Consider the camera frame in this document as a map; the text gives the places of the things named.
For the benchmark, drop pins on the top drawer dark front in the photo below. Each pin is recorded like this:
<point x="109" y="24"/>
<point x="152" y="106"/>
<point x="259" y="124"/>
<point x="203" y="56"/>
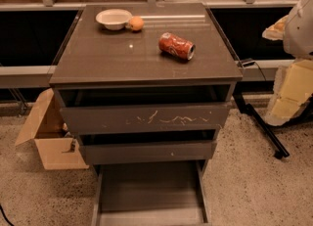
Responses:
<point x="147" y="118"/>

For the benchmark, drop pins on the orange fruit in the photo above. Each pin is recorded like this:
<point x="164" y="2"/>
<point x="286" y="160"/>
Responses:
<point x="136" y="23"/>

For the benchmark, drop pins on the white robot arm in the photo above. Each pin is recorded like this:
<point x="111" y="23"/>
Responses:
<point x="298" y="35"/>

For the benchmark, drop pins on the black metal stand leg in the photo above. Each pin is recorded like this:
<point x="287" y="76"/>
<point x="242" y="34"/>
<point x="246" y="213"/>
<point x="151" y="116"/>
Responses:
<point x="281" y="151"/>

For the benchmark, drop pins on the red coke can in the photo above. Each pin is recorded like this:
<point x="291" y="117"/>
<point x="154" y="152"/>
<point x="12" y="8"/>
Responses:
<point x="176" y="46"/>

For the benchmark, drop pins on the black plug on ledge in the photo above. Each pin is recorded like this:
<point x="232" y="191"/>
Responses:
<point x="246" y="63"/>

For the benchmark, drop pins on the open bottom drawer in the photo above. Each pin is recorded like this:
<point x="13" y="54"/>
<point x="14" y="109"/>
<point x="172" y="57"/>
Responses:
<point x="151" y="194"/>

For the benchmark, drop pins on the dark brown drawer cabinet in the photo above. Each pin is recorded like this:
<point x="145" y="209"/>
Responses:
<point x="101" y="68"/>

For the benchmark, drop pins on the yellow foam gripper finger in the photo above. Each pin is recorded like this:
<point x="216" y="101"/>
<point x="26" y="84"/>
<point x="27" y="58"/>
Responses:
<point x="275" y="31"/>
<point x="293" y="86"/>

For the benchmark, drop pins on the open cardboard box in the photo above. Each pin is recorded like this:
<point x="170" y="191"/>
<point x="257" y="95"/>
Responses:
<point x="44" y="125"/>

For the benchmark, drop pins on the middle drawer dark front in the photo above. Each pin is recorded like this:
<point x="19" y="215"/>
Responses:
<point x="151" y="152"/>

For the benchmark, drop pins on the drawer dark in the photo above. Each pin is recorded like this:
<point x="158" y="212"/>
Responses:
<point x="151" y="152"/>
<point x="147" y="118"/>

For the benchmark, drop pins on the white bowl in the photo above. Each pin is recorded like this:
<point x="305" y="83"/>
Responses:
<point x="114" y="19"/>

